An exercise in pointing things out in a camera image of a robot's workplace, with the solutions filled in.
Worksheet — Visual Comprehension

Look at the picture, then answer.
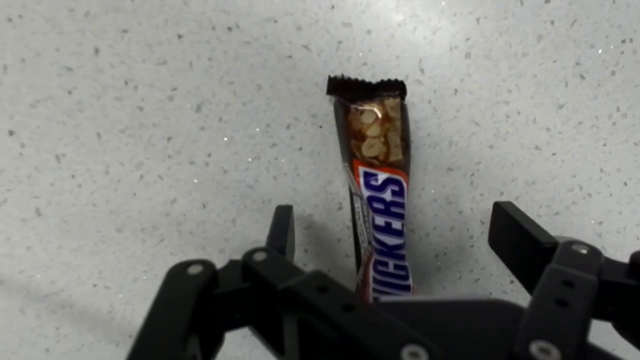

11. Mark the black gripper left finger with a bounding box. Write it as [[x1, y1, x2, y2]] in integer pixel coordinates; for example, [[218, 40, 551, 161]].
[[125, 202, 441, 360]]

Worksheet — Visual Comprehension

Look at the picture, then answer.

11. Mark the snickers bar brown wrapper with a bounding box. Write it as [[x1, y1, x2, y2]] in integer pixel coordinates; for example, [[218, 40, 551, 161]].
[[324, 72, 416, 306]]

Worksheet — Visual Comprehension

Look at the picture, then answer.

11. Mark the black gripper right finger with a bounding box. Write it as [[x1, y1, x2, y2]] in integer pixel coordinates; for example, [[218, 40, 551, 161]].
[[486, 198, 640, 360]]

